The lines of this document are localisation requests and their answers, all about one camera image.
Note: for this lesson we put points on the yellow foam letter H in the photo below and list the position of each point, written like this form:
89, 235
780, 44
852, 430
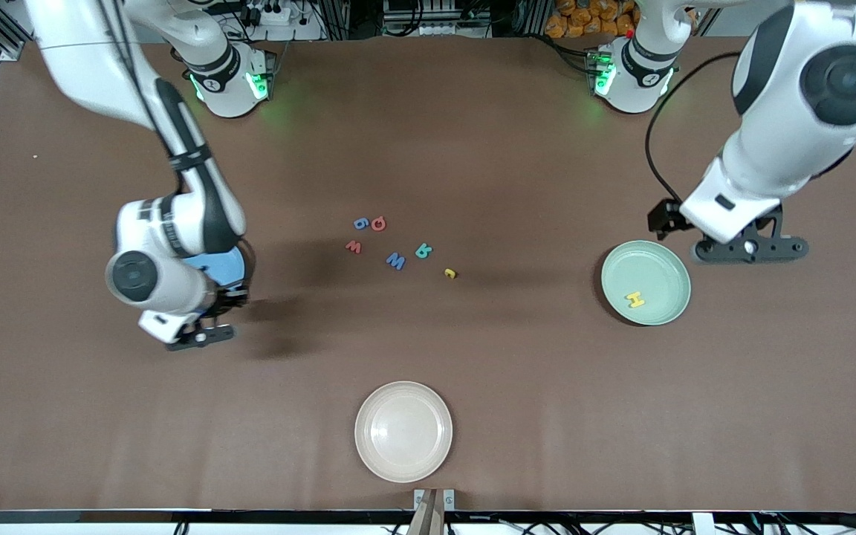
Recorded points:
635, 299

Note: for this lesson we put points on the teal foam letter R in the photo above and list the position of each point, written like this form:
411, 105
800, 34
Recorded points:
422, 253

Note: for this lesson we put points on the blue foam letter g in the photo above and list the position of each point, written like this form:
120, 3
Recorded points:
356, 223

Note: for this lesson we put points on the red foam letter w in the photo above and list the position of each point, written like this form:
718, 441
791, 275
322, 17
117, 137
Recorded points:
354, 249

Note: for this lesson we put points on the white power strip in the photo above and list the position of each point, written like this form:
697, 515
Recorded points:
272, 15

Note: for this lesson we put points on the bag of orange fruit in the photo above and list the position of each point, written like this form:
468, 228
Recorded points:
576, 18

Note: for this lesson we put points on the pale green plate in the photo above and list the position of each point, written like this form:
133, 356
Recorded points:
658, 275

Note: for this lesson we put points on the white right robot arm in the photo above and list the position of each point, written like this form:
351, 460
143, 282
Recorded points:
153, 286

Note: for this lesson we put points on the grey equipment rack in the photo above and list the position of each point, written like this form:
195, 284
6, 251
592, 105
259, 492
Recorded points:
435, 15

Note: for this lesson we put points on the beige plate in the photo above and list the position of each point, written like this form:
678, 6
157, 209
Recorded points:
403, 432

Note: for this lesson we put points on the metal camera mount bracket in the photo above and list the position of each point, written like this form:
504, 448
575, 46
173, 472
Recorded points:
420, 499

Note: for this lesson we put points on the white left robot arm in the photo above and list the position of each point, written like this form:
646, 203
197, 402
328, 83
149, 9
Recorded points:
777, 148

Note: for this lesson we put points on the large blue foam letter W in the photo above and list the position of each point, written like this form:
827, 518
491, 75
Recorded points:
396, 262

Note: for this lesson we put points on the blue plate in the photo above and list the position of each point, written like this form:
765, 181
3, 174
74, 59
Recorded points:
224, 269

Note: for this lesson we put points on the red foam letter Q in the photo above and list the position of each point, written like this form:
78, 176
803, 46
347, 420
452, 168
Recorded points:
373, 223

